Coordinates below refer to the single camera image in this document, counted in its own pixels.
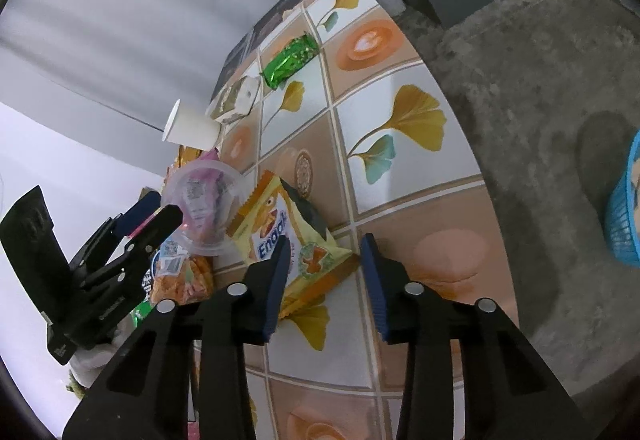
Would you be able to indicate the green foil wrapper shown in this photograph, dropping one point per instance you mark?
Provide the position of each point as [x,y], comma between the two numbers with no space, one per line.
[290,59]

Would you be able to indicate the clear plastic cup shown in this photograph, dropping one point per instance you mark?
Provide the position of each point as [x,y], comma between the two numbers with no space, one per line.
[200,200]

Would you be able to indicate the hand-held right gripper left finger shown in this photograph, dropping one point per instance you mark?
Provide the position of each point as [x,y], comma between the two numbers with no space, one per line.
[272,290]

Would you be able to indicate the orange cracker packet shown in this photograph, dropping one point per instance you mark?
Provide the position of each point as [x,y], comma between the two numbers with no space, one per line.
[186,155]

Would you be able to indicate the yellow orange-edged snack packet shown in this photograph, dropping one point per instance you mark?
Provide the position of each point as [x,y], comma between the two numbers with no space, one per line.
[320,260]

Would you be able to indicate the leaf patterned tablecloth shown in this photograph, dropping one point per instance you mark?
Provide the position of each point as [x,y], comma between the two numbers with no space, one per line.
[400,169]

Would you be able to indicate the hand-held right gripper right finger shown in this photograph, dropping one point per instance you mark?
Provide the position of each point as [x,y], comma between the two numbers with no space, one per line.
[377,285]

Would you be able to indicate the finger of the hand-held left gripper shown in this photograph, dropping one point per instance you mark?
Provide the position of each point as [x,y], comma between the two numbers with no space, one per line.
[142,212]
[162,225]

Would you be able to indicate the small olive box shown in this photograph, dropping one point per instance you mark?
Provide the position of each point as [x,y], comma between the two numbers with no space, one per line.
[235,99]

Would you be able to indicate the white paper cup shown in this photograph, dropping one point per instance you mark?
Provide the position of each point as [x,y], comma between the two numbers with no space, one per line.
[190,127]

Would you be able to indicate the blue plastic basket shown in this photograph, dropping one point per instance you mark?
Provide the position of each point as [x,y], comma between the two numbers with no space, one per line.
[620,220]

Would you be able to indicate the dark printed board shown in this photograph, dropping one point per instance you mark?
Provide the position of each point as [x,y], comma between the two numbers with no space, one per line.
[232,64]

